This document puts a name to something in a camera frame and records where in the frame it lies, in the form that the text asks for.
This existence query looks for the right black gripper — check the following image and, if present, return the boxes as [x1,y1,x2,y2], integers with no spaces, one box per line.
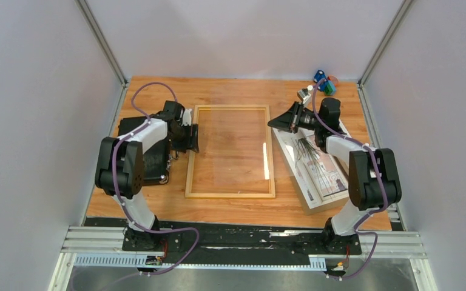
[268,101,323,133]

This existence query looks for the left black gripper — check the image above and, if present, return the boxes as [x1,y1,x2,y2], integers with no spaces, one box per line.
[169,123,200,154]

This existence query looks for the wooden picture frame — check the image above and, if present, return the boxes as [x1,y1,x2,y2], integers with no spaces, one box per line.
[184,104,276,199]

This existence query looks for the photo print board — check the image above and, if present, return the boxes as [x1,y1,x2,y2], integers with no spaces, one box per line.
[272,129,349,215]

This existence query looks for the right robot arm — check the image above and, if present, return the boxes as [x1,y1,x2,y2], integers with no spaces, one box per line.
[268,97,402,253]

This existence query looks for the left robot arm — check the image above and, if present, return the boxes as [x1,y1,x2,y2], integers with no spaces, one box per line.
[95,101,199,250]

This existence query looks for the blue green toy blocks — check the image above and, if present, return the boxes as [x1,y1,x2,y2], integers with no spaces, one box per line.
[313,70,337,96]

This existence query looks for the orange round object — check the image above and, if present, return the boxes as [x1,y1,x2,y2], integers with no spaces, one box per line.
[328,75,339,87]

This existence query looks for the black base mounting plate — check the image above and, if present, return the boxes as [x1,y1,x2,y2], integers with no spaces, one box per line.
[84,218,362,266]

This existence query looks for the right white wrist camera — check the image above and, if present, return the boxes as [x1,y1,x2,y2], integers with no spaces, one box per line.
[297,85,314,107]

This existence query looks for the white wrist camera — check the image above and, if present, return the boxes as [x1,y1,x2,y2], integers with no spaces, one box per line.
[181,109,193,126]
[297,85,314,107]

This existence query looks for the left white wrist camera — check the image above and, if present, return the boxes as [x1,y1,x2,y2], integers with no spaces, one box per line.
[181,109,193,126]

